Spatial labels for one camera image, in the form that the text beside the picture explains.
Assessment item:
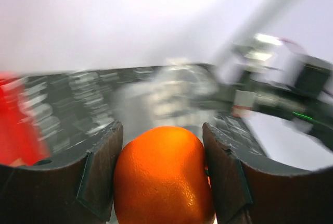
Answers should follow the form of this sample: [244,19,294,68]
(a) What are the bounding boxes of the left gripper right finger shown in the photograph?
[203,123,332,223]

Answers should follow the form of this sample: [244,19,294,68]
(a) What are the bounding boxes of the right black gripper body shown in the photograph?
[208,55,332,150]

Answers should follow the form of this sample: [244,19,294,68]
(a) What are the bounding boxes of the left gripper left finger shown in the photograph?
[1,121,123,223]

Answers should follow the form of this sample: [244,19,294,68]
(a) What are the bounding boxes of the orange fake fruit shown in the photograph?
[113,126,215,223]

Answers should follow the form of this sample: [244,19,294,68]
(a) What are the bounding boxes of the clear zip top bag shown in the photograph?
[112,62,218,141]

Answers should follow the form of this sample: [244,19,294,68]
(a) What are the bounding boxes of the red plastic bin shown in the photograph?
[1,72,50,167]

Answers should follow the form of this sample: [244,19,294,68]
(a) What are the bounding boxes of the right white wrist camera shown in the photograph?
[232,33,308,92]

